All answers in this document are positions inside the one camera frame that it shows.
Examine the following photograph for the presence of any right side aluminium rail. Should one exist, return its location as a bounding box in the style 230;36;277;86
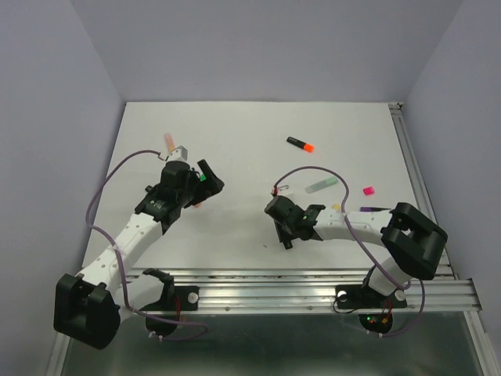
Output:
383;104;454;281

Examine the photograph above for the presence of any pastel green highlighter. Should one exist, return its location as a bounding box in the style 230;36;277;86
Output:
305;176;338;194

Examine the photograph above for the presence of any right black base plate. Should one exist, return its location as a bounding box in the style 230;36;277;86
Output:
333;284;408;336

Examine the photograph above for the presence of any purple cap black highlighter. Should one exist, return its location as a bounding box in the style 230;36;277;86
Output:
359;207;391;212

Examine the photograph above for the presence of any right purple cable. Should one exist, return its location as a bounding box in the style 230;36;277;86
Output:
272;166;427;338

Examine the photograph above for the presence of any orange cap black highlighter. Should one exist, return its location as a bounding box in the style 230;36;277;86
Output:
287;136;315;153

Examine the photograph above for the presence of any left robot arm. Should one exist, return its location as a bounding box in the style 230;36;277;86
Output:
53;160;224;349

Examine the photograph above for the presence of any pastel pink orange highlighter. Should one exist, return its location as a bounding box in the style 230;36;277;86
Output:
164;133;176;154

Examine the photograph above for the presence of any pink highlighter cap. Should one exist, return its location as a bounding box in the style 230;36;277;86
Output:
362;186;375;196

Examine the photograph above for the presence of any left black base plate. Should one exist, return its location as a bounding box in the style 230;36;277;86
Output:
140;285;200;341

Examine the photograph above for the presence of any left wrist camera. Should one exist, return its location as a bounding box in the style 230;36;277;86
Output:
158;146;188;162

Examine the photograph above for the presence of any purple cable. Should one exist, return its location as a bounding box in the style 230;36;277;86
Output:
85;150;211;342
272;166;427;338

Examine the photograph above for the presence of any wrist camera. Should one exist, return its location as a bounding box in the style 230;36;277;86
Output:
272;184;294;200
158;146;188;162

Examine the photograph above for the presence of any blue black highlighter body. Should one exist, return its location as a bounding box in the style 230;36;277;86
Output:
275;222;293;250

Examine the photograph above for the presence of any aluminium table rail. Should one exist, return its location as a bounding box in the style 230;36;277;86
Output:
45;268;485;376

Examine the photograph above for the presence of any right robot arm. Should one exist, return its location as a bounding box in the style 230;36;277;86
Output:
265;196;448;306

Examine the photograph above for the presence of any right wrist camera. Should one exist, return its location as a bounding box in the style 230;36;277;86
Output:
272;184;294;200

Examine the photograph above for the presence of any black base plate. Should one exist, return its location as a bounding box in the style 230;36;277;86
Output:
140;285;200;341
333;284;408;336

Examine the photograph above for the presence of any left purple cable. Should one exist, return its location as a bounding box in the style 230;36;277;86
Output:
85;150;211;342

